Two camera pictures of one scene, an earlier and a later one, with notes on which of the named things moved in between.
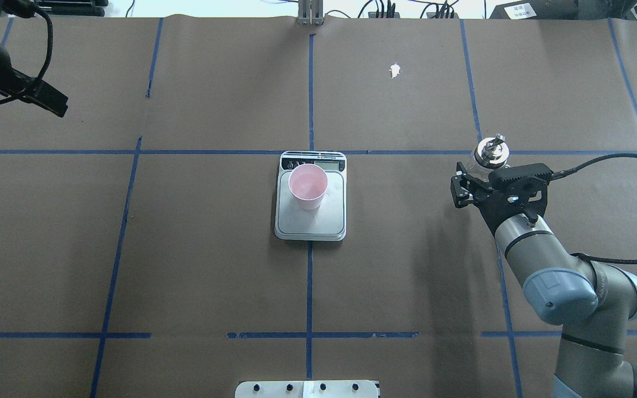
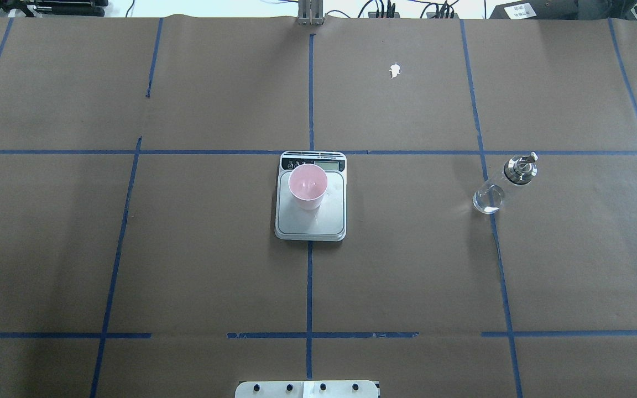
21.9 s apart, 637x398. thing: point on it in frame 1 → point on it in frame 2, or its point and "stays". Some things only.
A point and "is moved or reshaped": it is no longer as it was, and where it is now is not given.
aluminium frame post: (310, 12) stays
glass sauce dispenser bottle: (490, 153) is moved or reshaped
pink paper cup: (307, 183) stays
